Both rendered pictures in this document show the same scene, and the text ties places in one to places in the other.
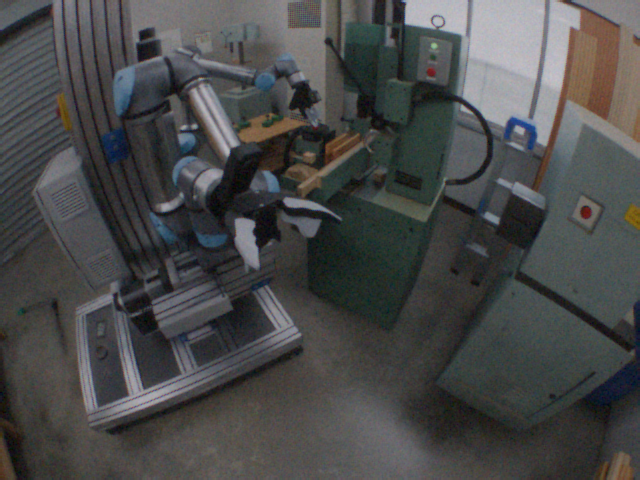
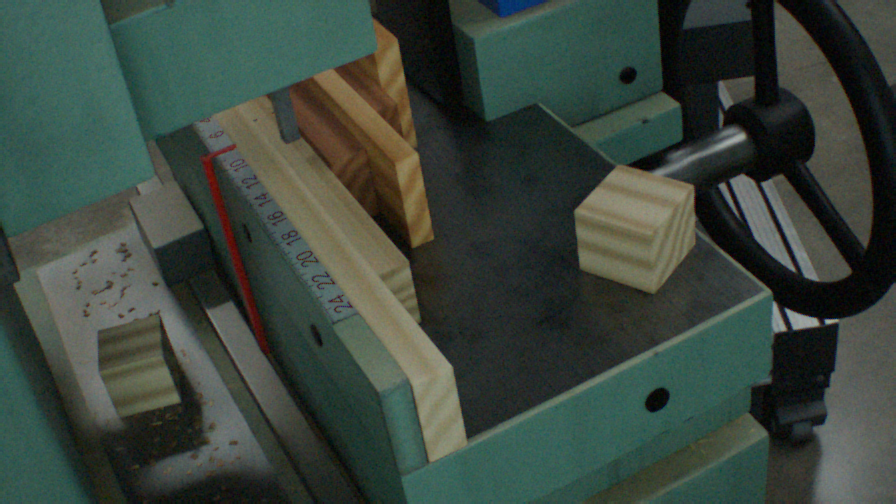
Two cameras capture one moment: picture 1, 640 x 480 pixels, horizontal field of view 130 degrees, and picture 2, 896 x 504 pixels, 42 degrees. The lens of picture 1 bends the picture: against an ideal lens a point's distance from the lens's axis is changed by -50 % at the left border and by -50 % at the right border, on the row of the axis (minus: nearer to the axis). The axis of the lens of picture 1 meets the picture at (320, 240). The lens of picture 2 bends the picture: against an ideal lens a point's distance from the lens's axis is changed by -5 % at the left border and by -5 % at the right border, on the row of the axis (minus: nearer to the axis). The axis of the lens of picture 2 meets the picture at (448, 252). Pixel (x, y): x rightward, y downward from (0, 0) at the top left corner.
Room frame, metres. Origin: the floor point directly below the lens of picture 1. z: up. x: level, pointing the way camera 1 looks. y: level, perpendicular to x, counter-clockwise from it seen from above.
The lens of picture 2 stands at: (1.67, -0.61, 1.30)
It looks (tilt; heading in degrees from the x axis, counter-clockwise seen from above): 38 degrees down; 126
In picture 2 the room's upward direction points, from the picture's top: 10 degrees counter-clockwise
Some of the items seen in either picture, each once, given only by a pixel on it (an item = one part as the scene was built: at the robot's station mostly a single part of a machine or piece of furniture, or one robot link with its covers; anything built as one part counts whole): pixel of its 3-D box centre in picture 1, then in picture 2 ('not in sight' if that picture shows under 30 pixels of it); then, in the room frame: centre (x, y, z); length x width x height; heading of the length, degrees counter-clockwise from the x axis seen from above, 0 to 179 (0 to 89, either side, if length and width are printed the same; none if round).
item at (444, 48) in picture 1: (434, 60); not in sight; (0.98, -0.38, 1.40); 0.10 x 0.06 x 0.16; 57
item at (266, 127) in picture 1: (263, 145); not in sight; (2.66, 0.55, 0.32); 0.66 x 0.57 x 0.64; 137
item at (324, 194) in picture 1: (330, 157); (418, 126); (1.26, -0.05, 0.87); 0.61 x 0.30 x 0.06; 147
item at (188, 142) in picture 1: (184, 149); not in sight; (1.17, 0.62, 0.98); 0.13 x 0.12 x 0.14; 5
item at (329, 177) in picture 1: (359, 154); (194, 134); (1.18, -0.17, 0.93); 0.60 x 0.02 x 0.06; 147
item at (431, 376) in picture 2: (355, 153); (222, 126); (1.19, -0.16, 0.93); 0.60 x 0.02 x 0.05; 147
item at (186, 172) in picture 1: (197, 180); not in sight; (0.48, 0.24, 1.21); 0.11 x 0.08 x 0.09; 48
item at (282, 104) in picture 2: not in sight; (281, 100); (1.27, -0.19, 0.97); 0.01 x 0.01 x 0.05; 57
